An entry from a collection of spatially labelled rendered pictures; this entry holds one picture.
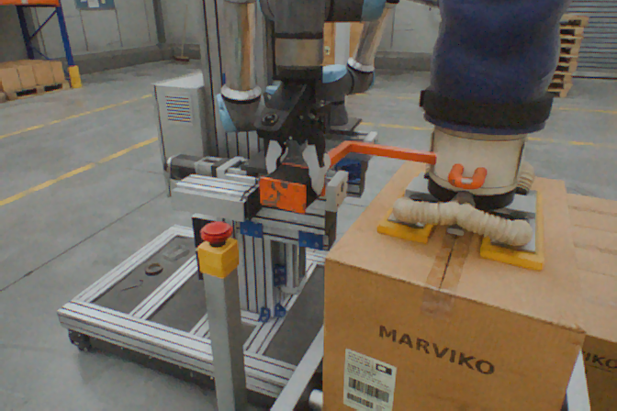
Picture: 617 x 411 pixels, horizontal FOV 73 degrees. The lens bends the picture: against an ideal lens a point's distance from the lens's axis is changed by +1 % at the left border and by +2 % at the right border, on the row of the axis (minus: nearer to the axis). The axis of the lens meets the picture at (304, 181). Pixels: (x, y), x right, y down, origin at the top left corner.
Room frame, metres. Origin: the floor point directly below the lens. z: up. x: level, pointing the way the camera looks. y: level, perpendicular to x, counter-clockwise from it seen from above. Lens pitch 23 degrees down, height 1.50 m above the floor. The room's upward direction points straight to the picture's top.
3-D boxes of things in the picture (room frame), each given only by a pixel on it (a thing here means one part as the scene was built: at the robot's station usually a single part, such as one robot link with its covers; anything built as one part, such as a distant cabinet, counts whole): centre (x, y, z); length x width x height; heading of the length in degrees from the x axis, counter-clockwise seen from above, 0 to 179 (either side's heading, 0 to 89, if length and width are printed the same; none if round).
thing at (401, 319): (0.81, -0.35, 0.89); 0.60 x 0.40 x 0.40; 153
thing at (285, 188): (0.65, 0.02, 1.21); 0.09 x 0.08 x 0.05; 63
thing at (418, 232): (0.84, -0.26, 1.11); 0.34 x 0.10 x 0.05; 153
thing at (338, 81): (1.75, -0.12, 1.20); 0.13 x 0.12 x 0.14; 128
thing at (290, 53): (0.68, 0.01, 1.43); 0.08 x 0.08 x 0.05
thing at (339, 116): (1.75, -0.11, 1.09); 0.15 x 0.15 x 0.10
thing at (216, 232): (0.82, 0.20, 1.02); 0.07 x 0.07 x 0.04
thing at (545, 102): (0.80, -0.35, 1.33); 0.23 x 0.23 x 0.04
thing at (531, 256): (0.76, -0.43, 1.11); 0.34 x 0.10 x 0.05; 153
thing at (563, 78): (7.89, -4.25, 0.65); 1.29 x 1.10 x 1.31; 159
